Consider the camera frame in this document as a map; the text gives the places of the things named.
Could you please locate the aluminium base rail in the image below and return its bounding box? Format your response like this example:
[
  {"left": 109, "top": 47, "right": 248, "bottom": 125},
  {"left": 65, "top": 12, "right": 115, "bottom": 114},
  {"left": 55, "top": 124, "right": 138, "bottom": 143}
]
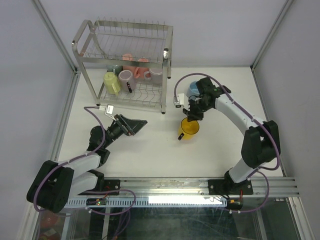
[{"left": 105, "top": 176, "right": 300, "bottom": 199}]

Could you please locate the stainless steel dish rack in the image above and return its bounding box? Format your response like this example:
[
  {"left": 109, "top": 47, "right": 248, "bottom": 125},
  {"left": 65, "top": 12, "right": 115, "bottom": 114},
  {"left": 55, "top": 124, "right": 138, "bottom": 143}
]
[{"left": 71, "top": 18, "right": 174, "bottom": 114}]

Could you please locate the white slotted cable duct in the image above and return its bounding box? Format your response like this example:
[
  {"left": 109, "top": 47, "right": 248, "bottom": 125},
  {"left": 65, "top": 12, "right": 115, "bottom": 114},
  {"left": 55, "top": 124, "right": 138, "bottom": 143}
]
[{"left": 65, "top": 195, "right": 227, "bottom": 209}]

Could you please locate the tall pink cup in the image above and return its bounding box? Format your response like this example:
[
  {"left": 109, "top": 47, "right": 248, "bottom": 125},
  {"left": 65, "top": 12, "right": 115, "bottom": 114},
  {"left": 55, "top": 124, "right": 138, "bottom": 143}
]
[{"left": 122, "top": 53, "right": 136, "bottom": 73}]

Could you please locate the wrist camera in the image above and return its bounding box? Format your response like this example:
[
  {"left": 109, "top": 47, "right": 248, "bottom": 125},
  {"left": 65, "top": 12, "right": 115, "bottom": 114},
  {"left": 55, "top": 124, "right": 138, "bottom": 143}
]
[
  {"left": 98, "top": 104, "right": 117, "bottom": 121},
  {"left": 173, "top": 93, "right": 189, "bottom": 108}
]

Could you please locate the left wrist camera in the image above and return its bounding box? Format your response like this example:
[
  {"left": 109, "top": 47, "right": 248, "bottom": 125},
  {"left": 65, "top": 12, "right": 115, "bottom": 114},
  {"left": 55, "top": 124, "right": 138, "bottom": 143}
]
[{"left": 98, "top": 104, "right": 117, "bottom": 121}]

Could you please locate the grey-blue round ceramic cup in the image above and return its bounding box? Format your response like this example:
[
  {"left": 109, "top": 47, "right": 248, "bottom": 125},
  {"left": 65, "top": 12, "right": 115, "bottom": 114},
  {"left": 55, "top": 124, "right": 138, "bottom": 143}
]
[{"left": 106, "top": 65, "right": 123, "bottom": 76}]

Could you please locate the lilac mug black handle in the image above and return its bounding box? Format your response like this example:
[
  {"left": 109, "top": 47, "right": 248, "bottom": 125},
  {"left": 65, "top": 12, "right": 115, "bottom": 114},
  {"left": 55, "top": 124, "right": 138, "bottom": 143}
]
[{"left": 118, "top": 70, "right": 136, "bottom": 94}]

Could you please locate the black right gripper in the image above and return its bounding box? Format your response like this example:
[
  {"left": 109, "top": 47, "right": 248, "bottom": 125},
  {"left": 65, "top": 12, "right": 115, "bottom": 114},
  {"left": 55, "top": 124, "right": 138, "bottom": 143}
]
[{"left": 182, "top": 98, "right": 212, "bottom": 121}]

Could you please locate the pale green mug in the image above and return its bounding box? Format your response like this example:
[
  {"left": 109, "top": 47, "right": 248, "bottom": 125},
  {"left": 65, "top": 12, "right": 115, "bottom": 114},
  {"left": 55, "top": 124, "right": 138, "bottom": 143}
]
[{"left": 103, "top": 71, "right": 121, "bottom": 96}]

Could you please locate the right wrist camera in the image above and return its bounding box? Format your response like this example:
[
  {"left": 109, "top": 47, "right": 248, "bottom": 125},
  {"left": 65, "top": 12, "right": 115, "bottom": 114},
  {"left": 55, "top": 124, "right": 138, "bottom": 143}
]
[{"left": 173, "top": 93, "right": 189, "bottom": 108}]

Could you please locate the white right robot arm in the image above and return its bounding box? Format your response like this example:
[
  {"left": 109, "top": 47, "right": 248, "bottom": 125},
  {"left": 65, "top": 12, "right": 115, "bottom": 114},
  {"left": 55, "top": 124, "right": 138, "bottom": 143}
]
[{"left": 175, "top": 76, "right": 281, "bottom": 194}]

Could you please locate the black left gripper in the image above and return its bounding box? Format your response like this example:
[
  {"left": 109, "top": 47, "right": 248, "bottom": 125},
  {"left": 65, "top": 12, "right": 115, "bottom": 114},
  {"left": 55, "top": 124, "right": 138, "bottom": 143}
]
[{"left": 102, "top": 114, "right": 147, "bottom": 148}]

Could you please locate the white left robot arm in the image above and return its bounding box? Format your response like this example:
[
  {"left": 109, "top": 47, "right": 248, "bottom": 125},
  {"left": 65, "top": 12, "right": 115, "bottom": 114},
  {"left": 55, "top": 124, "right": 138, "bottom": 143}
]
[{"left": 26, "top": 114, "right": 148, "bottom": 214}]

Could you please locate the light blue mug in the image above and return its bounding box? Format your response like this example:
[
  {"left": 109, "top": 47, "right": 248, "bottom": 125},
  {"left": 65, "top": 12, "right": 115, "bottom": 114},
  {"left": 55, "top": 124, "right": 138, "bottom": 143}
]
[{"left": 186, "top": 81, "right": 200, "bottom": 98}]

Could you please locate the yellow mug black handle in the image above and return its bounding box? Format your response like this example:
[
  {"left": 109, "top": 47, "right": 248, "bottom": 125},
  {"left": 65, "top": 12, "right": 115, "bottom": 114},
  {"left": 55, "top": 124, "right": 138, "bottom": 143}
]
[{"left": 177, "top": 117, "right": 200, "bottom": 141}]

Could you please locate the lilac mug with handle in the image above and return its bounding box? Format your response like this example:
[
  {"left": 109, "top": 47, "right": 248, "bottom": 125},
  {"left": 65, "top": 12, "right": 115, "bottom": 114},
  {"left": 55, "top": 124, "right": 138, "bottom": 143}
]
[{"left": 143, "top": 68, "right": 163, "bottom": 85}]

